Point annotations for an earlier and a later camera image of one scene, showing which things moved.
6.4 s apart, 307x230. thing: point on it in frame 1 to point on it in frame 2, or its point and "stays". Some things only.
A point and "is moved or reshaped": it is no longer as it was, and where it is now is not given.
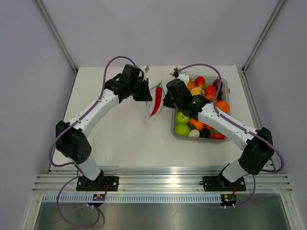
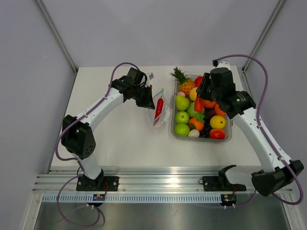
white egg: (194, 132) stays
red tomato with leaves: (215, 134) stays
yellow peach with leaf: (195, 91) stays
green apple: (181, 118) stays
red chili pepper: (159, 92) to (159, 110)
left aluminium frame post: (57, 37) stays
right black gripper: (167, 102) to (201, 91)
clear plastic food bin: (183, 127) stays
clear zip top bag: (150, 105) is moved or reshaped
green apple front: (181, 129) stays
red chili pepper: (207, 127) is moved or reshaped
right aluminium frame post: (264, 34) stays
